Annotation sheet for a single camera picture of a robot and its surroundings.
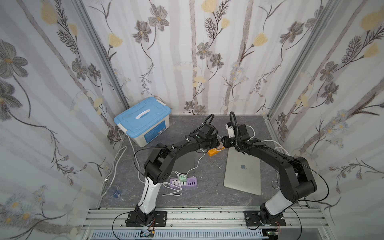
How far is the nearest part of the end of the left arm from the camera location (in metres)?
0.73

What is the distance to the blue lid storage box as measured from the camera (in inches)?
36.4

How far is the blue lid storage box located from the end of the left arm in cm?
35
